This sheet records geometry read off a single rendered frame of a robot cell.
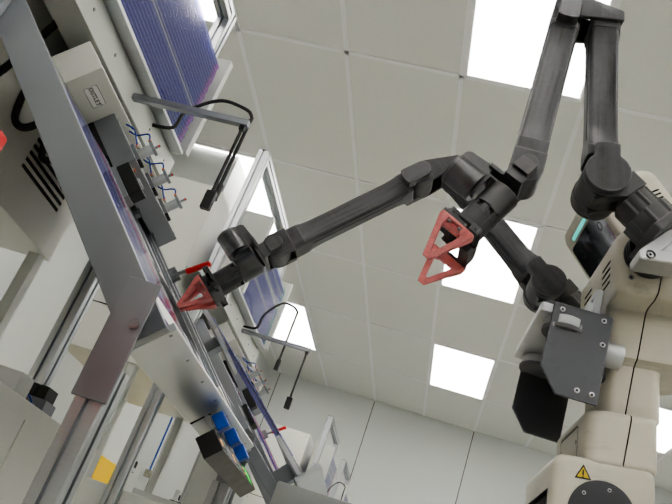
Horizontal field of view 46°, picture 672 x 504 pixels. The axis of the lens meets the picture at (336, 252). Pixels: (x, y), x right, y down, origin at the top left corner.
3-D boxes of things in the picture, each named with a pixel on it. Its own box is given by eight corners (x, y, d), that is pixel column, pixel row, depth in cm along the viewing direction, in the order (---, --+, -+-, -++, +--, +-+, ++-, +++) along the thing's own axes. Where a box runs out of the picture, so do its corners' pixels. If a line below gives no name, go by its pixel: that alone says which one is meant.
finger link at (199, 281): (168, 290, 172) (205, 269, 174) (176, 303, 178) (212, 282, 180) (182, 314, 169) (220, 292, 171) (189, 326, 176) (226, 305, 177)
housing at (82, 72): (115, 222, 194) (167, 198, 197) (34, 95, 151) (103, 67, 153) (104, 198, 198) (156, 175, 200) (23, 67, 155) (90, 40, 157)
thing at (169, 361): (223, 462, 165) (254, 446, 166) (128, 352, 107) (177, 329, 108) (220, 457, 165) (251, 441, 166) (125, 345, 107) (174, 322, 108)
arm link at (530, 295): (584, 294, 168) (577, 303, 173) (552, 259, 172) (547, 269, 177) (551, 317, 166) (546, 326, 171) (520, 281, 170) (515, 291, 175)
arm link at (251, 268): (266, 263, 174) (269, 274, 179) (251, 240, 177) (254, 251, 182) (239, 279, 173) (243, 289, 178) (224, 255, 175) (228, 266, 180)
